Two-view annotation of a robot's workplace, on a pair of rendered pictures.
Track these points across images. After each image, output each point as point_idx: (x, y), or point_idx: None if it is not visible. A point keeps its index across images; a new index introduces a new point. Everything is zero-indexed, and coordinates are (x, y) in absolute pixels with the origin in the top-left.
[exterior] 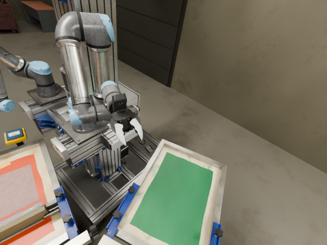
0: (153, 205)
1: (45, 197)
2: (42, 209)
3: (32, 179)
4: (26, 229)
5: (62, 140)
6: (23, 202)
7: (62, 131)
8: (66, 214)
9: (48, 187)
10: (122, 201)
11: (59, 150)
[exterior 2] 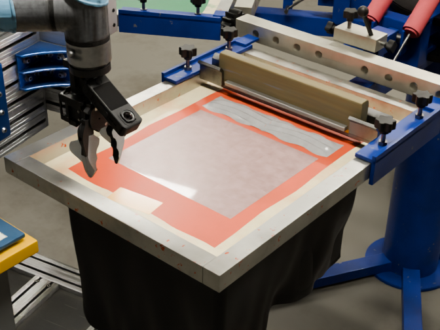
0: (152, 6)
1: (189, 105)
2: (228, 50)
3: (153, 137)
4: None
5: None
6: (215, 124)
7: (0, 78)
8: (224, 30)
9: (166, 109)
10: (167, 12)
11: (108, 4)
